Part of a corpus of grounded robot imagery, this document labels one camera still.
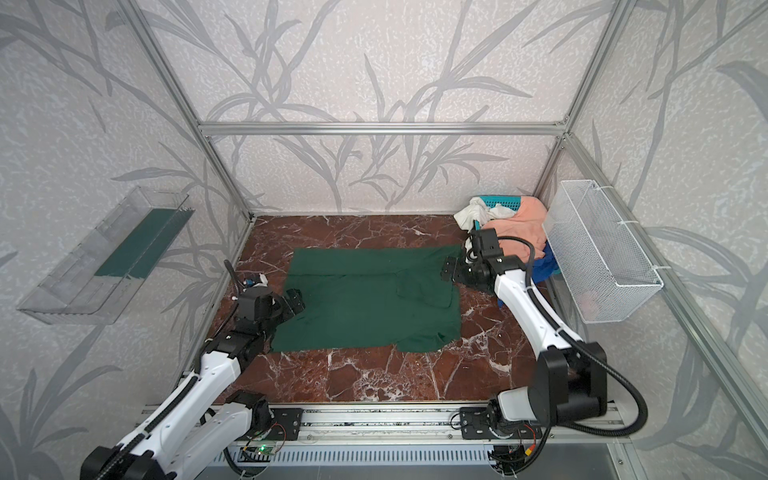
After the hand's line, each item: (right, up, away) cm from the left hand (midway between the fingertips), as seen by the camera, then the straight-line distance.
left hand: (294, 289), depth 84 cm
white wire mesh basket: (+74, +8, -22) cm, 77 cm away
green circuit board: (-2, -36, -14) cm, 39 cm away
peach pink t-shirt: (+77, +21, +23) cm, 83 cm away
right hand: (+47, +6, +2) cm, 47 cm away
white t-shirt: (+56, +23, +22) cm, 65 cm away
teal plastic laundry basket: (+74, +29, +31) cm, 85 cm away
